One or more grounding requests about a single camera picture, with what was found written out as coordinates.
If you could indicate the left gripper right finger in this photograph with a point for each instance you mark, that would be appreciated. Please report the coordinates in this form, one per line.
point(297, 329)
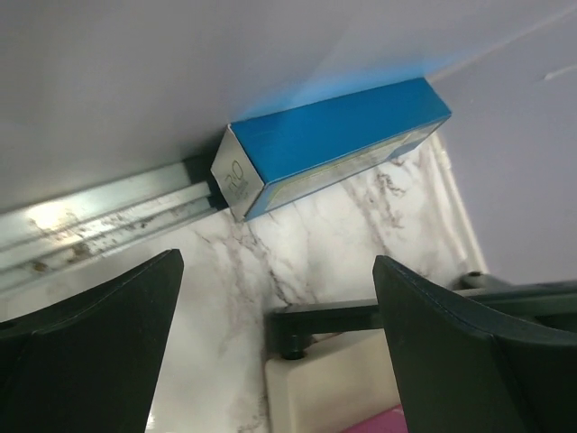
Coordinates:
point(463, 367)

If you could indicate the silver R&O box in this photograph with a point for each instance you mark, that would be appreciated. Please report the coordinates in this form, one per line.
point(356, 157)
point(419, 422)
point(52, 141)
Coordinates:
point(266, 162)

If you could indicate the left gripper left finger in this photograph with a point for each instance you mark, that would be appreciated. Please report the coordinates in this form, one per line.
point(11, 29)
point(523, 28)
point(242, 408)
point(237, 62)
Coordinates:
point(91, 362)

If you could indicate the pink toothpaste box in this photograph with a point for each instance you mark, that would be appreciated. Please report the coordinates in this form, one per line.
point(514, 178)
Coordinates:
point(388, 421)

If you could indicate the beige three-tier shelf rack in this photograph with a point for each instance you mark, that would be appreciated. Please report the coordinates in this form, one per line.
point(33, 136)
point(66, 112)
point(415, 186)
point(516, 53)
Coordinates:
point(329, 365)

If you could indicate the aluminium table frame rail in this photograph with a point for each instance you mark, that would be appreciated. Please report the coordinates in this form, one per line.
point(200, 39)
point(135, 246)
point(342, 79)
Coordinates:
point(54, 236)

